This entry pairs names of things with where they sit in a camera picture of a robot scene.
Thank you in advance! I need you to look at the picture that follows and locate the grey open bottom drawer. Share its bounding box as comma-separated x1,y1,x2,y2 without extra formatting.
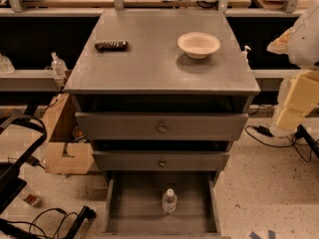
103,171,221,239

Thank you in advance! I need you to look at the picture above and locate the grey top drawer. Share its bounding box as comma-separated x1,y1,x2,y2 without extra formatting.
76,113,248,141

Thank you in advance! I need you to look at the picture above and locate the black floor cable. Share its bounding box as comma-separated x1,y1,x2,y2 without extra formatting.
0,205,98,239

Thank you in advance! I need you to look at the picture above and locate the small clear packet on floor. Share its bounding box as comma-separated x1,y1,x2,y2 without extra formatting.
19,192,40,206

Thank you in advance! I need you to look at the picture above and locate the black chair frame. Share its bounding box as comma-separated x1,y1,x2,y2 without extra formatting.
0,113,48,214

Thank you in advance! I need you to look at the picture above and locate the black power adapter with cable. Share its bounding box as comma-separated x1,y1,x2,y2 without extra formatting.
244,124,313,163

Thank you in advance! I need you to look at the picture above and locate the grey middle drawer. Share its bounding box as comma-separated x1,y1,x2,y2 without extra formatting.
93,150,230,171

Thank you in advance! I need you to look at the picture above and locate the clear plastic bottle white cap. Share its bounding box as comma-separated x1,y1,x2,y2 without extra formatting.
161,188,177,214

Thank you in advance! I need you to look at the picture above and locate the brown cardboard box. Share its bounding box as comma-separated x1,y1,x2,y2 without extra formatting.
42,94,94,174

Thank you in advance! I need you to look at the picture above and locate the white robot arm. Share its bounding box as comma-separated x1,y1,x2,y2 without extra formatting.
267,0,319,137

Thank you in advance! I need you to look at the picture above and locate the white pump dispenser behind cabinet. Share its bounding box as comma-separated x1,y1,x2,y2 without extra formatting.
242,45,251,63

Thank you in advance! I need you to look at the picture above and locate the grey wooden drawer cabinet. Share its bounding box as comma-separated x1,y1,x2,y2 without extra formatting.
65,9,259,224

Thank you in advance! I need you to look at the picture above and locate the clear plastic dome container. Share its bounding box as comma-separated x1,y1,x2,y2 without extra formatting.
0,54,15,74

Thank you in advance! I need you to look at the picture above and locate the dark patterned snack bar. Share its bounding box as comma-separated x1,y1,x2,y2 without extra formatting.
95,41,129,52

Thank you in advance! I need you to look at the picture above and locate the white bowl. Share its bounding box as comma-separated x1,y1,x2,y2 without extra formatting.
177,32,220,59

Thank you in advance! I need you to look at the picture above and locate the clear pump bottle on shelf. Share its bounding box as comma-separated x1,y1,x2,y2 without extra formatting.
51,53,67,77

